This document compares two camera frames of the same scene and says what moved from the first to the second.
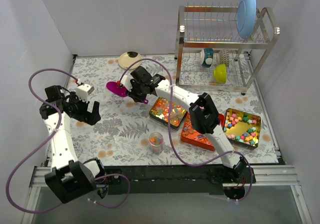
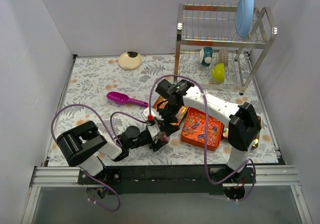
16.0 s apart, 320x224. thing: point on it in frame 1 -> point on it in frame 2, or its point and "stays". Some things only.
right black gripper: [135, 91] -> [169, 123]
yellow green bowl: [220, 74] stays
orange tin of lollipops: [190, 134] stays
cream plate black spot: [128, 58] stays
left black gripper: [83, 112] -> [155, 141]
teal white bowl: [205, 57] stays
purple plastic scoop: [114, 88] -> [122, 98]
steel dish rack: [210, 51] stays
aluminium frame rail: [264, 175] stays
